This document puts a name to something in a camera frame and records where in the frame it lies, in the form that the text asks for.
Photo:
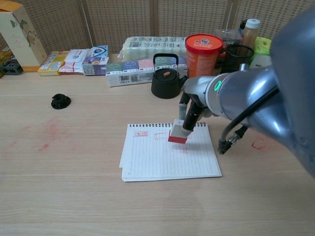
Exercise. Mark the red and white stamp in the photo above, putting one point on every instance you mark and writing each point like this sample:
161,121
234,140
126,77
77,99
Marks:
178,136

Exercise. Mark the black teapot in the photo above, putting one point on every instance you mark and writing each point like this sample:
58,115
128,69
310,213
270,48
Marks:
165,86

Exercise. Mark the orange lidded tub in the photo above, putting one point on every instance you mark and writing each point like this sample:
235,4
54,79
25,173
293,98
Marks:
201,59

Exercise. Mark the white-capped brown drink bottle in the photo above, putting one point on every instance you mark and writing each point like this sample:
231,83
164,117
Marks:
251,32

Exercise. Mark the black mesh pen cup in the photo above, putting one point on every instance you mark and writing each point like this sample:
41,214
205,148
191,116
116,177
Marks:
238,59

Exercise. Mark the gold foil pack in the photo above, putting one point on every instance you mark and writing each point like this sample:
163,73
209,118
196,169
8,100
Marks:
5,55

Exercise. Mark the colourful tissue multipack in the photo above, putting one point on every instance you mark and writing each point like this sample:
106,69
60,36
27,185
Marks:
130,70

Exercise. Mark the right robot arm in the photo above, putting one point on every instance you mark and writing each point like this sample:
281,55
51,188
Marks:
283,73

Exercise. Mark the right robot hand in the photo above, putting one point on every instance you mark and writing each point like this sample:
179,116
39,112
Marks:
197,91

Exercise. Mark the blue and white box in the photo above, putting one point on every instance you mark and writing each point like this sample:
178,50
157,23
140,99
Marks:
99,51

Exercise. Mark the clear-wrapped paper towel pack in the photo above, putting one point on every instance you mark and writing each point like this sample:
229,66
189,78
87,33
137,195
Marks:
147,46

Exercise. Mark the tall cream and yellow box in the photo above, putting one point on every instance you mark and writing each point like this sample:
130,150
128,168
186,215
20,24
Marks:
19,41

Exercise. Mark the green tissue pack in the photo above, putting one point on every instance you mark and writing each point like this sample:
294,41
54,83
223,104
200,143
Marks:
262,49

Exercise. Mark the small purple box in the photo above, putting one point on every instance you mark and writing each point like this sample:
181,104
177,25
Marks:
94,66

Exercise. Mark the black round small part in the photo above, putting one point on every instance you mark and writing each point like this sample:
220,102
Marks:
60,102

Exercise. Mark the dark bottle black cap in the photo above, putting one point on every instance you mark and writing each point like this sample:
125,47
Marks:
242,27

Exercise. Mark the dark grey small rack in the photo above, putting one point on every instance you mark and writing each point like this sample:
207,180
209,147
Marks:
11,68

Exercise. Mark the white spiral notebook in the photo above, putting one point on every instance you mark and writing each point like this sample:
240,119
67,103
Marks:
152,159

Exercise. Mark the wicker folding screen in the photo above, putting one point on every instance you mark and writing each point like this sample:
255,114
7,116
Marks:
123,19

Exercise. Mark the yellow snack box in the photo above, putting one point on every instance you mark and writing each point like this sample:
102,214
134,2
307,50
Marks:
53,64

